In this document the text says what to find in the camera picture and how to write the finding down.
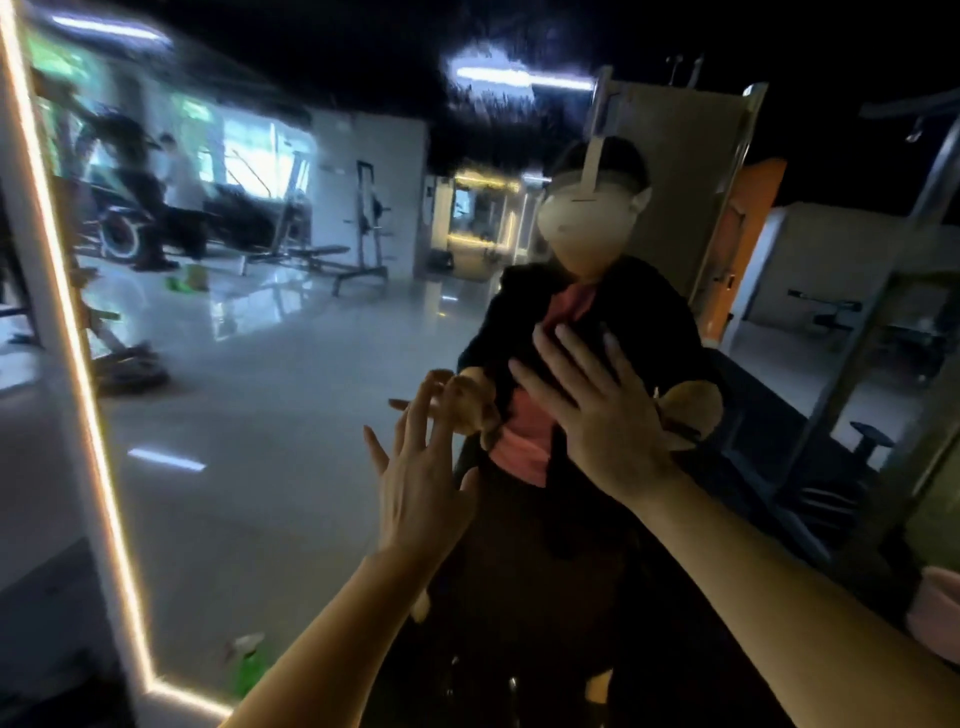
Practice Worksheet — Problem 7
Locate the person's left hand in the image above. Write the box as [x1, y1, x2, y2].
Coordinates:
[361, 370, 483, 570]

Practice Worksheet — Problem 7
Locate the person's right hand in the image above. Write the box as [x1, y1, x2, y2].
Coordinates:
[507, 322, 681, 507]

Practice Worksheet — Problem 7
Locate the large wall mirror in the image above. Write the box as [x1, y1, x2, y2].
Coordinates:
[0, 0, 960, 728]

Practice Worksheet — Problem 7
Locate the person's left forearm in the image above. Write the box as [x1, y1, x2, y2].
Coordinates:
[222, 547, 444, 728]

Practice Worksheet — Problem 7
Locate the person's right forearm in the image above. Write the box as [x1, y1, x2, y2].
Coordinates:
[630, 465, 960, 728]

